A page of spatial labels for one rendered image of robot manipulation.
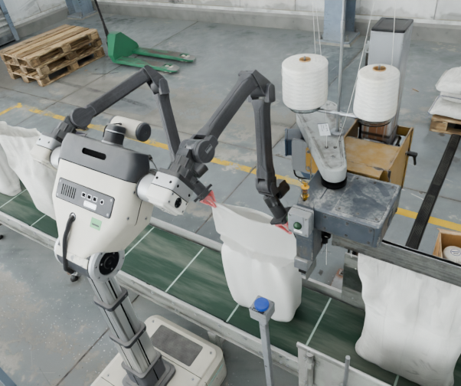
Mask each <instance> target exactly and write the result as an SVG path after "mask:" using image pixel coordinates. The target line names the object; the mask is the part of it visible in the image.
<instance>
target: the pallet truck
mask: <svg viewBox="0 0 461 386"><path fill-rule="evenodd" d="M94 2H95V4H96V8H97V11H98V13H99V15H100V19H101V21H102V24H103V29H104V32H105V35H106V44H107V47H108V55H109V57H110V59H111V60H112V62H113V63H116V64H125V65H129V66H134V67H144V66H145V65H147V64H148V65H149V66H150V67H152V68H153V69H154V70H162V71H165V72H167V71H168V72H169V73H172V72H177V70H178V69H180V67H179V66H177V65H174V64H169V63H165V62H159V61H149V60H144V59H138V58H134V57H129V56H130V55H132V54H140V55H145V56H151V57H161V58H167V59H172V60H178V61H185V62H192V61H193V60H194V59H196V57H195V56H193V55H191V54H186V53H181V52H175V51H164V50H158V49H152V48H146V47H139V46H138V44H137V42H135V41H134V40H133V39H131V38H129V37H128V36H126V35H125V34H123V33H122V32H120V31H111V32H110V33H109V32H108V30H107V28H106V25H105V22H104V20H103V16H102V14H101V11H100V8H99V5H98V3H97V0H94ZM179 55H180V56H179Z"/></svg>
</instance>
